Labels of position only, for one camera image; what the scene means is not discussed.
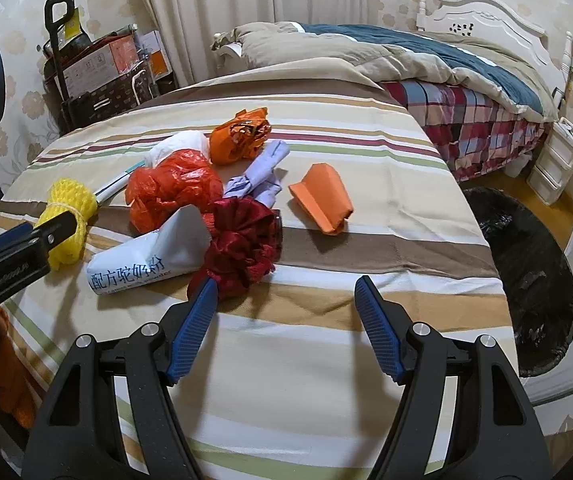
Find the bin with black liner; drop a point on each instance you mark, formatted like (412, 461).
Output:
(526, 270)

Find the dark red plastic bag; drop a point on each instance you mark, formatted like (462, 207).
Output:
(241, 240)

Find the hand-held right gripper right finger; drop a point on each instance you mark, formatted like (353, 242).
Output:
(381, 330)

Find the white carved headboard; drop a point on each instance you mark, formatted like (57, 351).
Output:
(486, 15)

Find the lilac paper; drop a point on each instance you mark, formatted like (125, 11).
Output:
(266, 170)

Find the plaid bed sheet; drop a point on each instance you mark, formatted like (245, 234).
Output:
(466, 125)

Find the white plastic drawer unit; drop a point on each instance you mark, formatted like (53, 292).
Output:
(556, 160)

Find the red-orange plastic bag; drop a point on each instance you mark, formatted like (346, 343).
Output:
(171, 185)

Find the brown cardboard box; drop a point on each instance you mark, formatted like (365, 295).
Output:
(96, 62)

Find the white and orange box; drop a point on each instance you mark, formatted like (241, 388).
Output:
(156, 52)

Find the striped tablecloth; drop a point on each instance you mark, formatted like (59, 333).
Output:
(316, 300)

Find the orange paper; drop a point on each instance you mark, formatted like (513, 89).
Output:
(324, 200)

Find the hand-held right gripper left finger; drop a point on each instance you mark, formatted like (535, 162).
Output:
(194, 330)

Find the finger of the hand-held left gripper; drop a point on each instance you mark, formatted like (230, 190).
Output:
(11, 237)
(56, 246)

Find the crumpled white plastic bag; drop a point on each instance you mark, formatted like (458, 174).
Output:
(176, 142)

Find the crumpled orange snack wrapper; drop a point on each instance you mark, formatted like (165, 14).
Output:
(231, 145)

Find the beige and teal duvet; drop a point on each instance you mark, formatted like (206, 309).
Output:
(416, 55)

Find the yellow foam fruit net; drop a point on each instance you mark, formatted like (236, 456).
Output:
(66, 200)

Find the orange cloth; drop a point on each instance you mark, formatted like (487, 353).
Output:
(6, 370)

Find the white printed powder bag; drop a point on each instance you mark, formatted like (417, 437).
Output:
(166, 250)

